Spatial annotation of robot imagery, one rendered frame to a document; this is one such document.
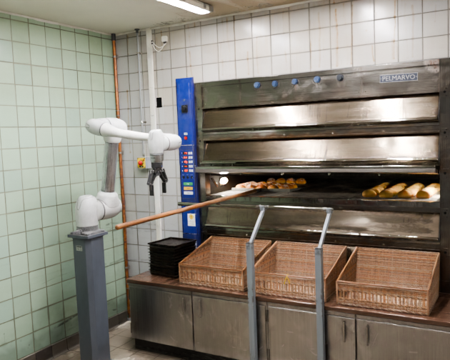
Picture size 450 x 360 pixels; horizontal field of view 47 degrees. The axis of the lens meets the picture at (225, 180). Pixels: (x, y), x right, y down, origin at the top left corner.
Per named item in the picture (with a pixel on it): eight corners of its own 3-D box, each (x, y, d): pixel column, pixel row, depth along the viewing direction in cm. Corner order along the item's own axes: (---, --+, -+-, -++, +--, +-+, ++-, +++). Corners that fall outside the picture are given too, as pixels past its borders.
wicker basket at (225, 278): (212, 268, 432) (211, 235, 429) (273, 275, 403) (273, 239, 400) (177, 283, 390) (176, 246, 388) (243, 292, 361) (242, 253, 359)
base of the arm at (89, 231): (65, 235, 374) (64, 227, 373) (88, 230, 393) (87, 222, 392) (83, 236, 364) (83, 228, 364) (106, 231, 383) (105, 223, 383)
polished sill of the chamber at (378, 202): (209, 199, 436) (209, 194, 435) (441, 206, 345) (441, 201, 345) (206, 200, 431) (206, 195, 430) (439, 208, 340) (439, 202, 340)
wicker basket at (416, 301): (356, 283, 371) (355, 246, 368) (441, 293, 343) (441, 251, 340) (334, 304, 329) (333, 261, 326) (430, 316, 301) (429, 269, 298)
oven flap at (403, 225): (207, 226, 431) (210, 203, 436) (439, 241, 341) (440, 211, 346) (204, 225, 428) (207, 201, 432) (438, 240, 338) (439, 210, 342)
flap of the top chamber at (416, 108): (203, 131, 425) (206, 109, 429) (438, 121, 335) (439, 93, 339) (200, 130, 421) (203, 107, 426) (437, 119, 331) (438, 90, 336)
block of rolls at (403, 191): (381, 188, 432) (381, 181, 432) (443, 189, 408) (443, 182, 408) (360, 197, 380) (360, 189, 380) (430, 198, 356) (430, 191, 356)
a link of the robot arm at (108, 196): (88, 218, 393) (109, 213, 411) (103, 223, 385) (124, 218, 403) (96, 116, 379) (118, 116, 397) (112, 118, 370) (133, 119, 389)
